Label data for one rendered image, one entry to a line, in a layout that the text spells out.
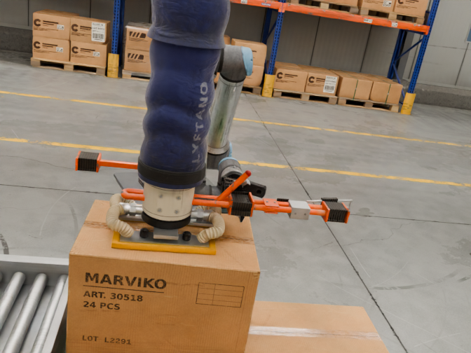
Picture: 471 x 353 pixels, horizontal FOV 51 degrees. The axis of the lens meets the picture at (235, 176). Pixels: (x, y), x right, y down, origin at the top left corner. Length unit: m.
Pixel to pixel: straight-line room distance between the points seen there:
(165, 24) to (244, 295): 0.87
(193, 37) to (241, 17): 8.65
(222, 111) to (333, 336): 1.06
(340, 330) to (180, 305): 0.76
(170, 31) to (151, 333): 0.97
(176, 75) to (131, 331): 0.85
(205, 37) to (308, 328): 1.23
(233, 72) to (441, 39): 9.60
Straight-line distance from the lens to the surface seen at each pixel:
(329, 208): 1.79
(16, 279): 2.21
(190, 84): 1.48
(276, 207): 1.73
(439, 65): 11.58
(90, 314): 1.73
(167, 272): 1.60
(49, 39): 8.96
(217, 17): 1.46
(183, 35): 1.44
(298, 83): 9.15
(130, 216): 1.73
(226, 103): 2.19
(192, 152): 1.55
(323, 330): 2.11
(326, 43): 10.52
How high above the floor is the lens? 1.78
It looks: 21 degrees down
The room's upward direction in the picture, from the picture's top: 9 degrees clockwise
